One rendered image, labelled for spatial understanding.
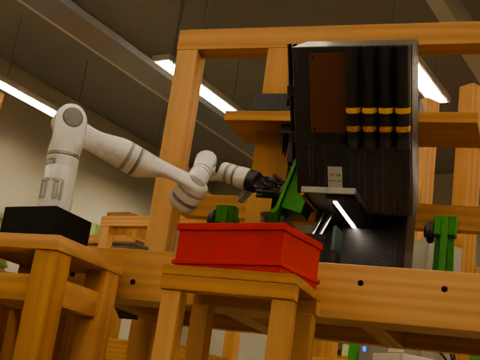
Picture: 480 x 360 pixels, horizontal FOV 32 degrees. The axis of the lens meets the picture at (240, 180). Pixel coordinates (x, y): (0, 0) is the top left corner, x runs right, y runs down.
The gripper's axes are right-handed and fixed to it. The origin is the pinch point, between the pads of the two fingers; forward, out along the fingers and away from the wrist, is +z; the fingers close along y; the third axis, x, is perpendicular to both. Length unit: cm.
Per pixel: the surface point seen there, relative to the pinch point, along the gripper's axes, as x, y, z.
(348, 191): -20.8, -20.8, 28.5
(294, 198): -5.4, -9.9, 7.4
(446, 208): 11, 38, 45
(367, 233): 6.0, 0.7, 29.1
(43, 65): 304, 560, -619
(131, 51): 121, 306, -286
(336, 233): -6.6, -22.3, 26.9
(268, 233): -31, -65, 25
